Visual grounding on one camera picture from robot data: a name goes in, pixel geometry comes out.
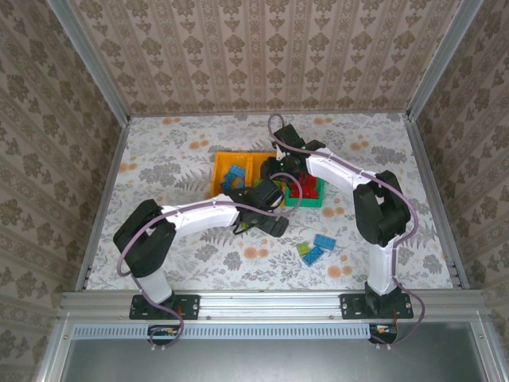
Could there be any yellow plastic bin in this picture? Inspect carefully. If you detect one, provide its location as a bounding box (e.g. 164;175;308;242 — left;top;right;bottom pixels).
248;150;288;209
210;150;255;200

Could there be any green plastic bin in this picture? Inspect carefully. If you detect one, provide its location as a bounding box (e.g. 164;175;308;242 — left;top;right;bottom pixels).
284;170;325;209

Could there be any grey metal panel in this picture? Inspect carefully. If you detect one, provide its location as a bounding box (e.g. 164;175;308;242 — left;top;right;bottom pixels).
59;322;492;382

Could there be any black left connector box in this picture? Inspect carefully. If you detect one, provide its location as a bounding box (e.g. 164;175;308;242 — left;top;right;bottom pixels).
147;324;180;345

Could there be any black connector box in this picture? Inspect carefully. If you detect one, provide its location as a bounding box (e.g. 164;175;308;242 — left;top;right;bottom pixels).
147;324;180;345
368;322;398;344

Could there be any black right connector box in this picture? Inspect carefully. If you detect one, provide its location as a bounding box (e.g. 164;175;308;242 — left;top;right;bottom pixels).
368;322;398;344

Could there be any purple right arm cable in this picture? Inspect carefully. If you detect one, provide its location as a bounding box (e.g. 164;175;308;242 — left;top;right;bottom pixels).
267;114;429;352

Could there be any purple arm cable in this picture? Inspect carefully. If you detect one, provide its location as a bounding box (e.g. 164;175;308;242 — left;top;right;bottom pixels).
118;171;297;352
267;114;429;352

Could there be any thin aluminium rail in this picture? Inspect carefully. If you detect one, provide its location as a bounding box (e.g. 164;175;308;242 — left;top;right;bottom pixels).
127;111;410;119

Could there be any wide aluminium frame rail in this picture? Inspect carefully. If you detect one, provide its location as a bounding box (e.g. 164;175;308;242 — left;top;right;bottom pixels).
57;289;492;319

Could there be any slotted grey cable duct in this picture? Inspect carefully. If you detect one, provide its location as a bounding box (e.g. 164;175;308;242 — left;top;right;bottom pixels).
73;322;375;341

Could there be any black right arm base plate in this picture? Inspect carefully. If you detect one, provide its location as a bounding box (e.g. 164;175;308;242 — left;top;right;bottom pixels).
340;293;414;321

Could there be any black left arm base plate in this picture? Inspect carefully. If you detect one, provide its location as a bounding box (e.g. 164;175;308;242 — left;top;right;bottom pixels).
129;293;200;321

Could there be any aluminium side rail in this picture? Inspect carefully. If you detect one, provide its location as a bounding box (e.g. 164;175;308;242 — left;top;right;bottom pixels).
75;117;131;291
403;113;471;290

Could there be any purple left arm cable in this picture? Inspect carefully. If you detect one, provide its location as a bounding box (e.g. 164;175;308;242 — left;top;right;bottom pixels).
118;171;297;352

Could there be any aluminium frame post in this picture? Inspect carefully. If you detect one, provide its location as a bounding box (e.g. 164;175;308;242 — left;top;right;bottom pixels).
46;0;131;125
407;0;484;120

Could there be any aluminium panel edge rail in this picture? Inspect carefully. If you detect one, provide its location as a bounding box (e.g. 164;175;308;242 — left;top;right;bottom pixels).
471;318;500;382
34;316;76;382

